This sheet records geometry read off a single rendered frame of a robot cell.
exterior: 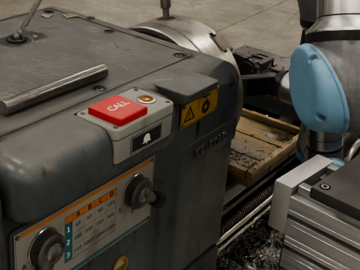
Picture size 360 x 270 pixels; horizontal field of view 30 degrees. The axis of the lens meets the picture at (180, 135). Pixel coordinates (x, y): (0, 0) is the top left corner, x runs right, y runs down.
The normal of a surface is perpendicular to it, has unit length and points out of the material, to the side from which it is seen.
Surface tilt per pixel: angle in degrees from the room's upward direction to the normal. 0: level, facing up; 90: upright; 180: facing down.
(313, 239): 90
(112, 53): 0
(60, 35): 0
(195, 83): 0
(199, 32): 20
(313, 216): 90
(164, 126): 90
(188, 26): 11
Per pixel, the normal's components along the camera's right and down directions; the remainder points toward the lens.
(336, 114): 0.11, 0.59
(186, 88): 0.08, -0.88
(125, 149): 0.81, 0.32
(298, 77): -0.98, 0.13
